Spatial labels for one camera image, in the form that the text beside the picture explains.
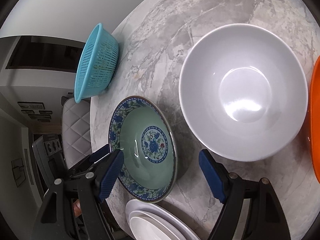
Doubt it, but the blue floral green bowl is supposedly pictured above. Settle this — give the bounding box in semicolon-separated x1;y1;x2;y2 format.
108;95;177;203

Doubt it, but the large white plate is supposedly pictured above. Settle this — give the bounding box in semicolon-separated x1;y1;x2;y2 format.
125;199;200;240

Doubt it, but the white deep bowl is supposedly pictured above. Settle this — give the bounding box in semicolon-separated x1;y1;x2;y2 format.
178;23;308;162

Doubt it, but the orange plastic bowl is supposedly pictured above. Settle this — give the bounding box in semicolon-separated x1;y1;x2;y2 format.
308;57;320;181

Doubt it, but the white shallow plate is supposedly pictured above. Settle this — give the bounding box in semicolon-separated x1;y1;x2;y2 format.
129;215;184;239

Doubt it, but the person's left hand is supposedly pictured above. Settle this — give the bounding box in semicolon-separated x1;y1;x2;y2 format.
73;199;82;218

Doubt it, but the grey quilted chair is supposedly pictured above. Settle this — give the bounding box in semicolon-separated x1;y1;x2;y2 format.
61;98;92;168

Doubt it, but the teal plastic colander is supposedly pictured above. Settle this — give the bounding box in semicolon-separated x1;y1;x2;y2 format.
74;23;119;103

